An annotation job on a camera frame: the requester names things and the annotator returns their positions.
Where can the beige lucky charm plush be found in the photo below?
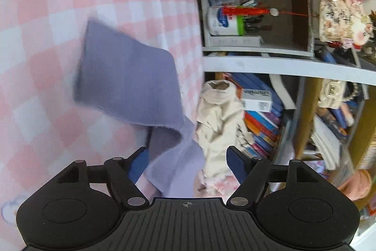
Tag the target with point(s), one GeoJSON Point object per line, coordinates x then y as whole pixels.
{"type": "Point", "coordinates": [344, 21]}

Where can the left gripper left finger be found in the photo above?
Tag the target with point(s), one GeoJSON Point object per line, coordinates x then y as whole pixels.
{"type": "Point", "coordinates": [123, 174]}

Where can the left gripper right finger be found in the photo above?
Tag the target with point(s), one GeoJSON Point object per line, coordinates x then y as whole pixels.
{"type": "Point", "coordinates": [253, 175]}

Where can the white green pen cup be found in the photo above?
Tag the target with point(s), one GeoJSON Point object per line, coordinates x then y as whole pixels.
{"type": "Point", "coordinates": [220, 24]}

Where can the small white barcode box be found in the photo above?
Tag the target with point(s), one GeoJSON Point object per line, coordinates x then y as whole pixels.
{"type": "Point", "coordinates": [256, 100]}

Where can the pink checkered desk mat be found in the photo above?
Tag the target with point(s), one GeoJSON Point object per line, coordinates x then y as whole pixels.
{"type": "Point", "coordinates": [42, 128]}

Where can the cream garment pile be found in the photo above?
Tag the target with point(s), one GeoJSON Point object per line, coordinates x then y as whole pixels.
{"type": "Point", "coordinates": [220, 116]}

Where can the white bookshelf frame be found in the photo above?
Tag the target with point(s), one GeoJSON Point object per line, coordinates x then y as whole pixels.
{"type": "Point", "coordinates": [286, 62]}

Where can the red tassel ornament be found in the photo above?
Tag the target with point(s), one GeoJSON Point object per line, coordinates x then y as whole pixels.
{"type": "Point", "coordinates": [245, 11]}

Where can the mauve and lavender sweater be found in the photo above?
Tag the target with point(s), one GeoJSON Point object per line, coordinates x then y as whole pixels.
{"type": "Point", "coordinates": [138, 84]}

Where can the row of colourful books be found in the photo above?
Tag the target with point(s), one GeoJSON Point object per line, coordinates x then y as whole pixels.
{"type": "Point", "coordinates": [264, 122]}

